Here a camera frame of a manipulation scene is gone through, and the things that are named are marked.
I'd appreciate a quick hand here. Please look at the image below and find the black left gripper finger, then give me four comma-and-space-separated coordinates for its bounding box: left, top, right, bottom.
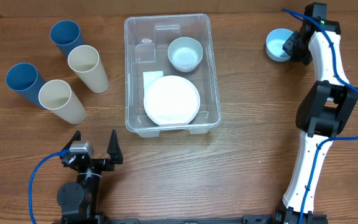
63, 130, 81, 150
107, 129, 123, 164

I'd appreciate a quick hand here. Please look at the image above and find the clear plastic storage bin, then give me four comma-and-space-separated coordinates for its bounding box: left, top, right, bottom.
124, 14, 222, 138

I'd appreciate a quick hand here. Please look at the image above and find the light blue bowl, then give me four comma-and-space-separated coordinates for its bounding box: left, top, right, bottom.
265, 29, 293, 62

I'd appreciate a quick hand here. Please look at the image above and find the dark blue cup rear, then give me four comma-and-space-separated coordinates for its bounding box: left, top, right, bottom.
50, 20, 86, 57

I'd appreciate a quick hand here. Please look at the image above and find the dark blue cup front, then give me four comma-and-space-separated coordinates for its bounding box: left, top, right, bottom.
6, 62, 46, 110

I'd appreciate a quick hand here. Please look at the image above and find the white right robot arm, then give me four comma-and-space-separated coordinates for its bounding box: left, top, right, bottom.
282, 2, 358, 213

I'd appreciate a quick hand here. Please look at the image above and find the beige cup rear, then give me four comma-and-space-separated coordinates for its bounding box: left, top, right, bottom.
67, 45, 109, 93

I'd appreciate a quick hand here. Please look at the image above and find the pink plate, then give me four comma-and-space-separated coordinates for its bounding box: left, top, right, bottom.
144, 75, 201, 126

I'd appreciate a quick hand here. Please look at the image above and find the beige cup front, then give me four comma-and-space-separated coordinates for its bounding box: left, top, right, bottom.
39, 80, 86, 124

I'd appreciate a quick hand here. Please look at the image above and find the beige cup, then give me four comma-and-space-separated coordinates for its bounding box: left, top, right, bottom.
39, 80, 86, 124
67, 45, 109, 93

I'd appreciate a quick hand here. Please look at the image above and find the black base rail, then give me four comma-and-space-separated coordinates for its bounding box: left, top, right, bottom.
110, 212, 299, 224

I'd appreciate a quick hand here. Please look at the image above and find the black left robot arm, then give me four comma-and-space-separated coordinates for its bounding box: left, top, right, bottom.
57, 130, 123, 224

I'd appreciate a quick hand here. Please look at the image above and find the dark blue cup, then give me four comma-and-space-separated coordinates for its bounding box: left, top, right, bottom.
50, 20, 86, 57
6, 62, 46, 110

